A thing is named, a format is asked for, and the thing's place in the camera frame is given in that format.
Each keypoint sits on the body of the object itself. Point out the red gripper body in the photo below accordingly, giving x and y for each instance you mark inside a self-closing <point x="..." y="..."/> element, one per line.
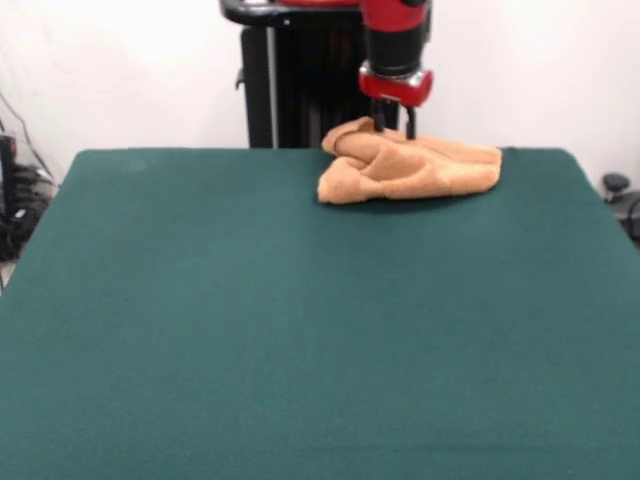
<point x="395" y="90"/>

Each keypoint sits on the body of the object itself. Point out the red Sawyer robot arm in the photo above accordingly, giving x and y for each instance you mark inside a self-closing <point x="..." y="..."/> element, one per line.
<point x="395" y="35"/>

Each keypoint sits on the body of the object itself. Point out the black electronics box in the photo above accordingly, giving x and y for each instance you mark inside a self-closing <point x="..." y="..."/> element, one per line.
<point x="7" y="165"/>

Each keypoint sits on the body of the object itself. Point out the black chair base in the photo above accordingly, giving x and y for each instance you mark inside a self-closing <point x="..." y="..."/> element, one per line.
<point x="620" y="186"/>

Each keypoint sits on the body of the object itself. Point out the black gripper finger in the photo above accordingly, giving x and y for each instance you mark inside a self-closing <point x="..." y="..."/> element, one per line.
<point x="380" y="117"/>
<point x="410" y="125"/>

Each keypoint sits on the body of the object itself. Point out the dark green table cloth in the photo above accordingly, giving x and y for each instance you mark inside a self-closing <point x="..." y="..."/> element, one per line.
<point x="320" y="350"/>

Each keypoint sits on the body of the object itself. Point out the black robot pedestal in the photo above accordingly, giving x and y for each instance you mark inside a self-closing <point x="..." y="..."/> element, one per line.
<point x="300" y="75"/>

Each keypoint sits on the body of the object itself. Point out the orange terry towel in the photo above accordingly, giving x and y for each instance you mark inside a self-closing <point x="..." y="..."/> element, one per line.
<point x="425" y="170"/>

